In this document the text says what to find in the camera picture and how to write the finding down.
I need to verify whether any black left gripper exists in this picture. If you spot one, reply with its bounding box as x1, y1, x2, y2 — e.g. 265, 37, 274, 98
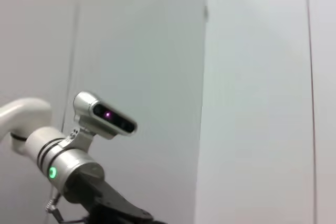
68, 173, 169, 224

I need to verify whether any left gripper cable with plug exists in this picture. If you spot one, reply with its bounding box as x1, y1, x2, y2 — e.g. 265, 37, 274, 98
44, 192, 87, 224

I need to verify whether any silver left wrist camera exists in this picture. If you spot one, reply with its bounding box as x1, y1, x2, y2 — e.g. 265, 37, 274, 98
62, 91, 139, 154

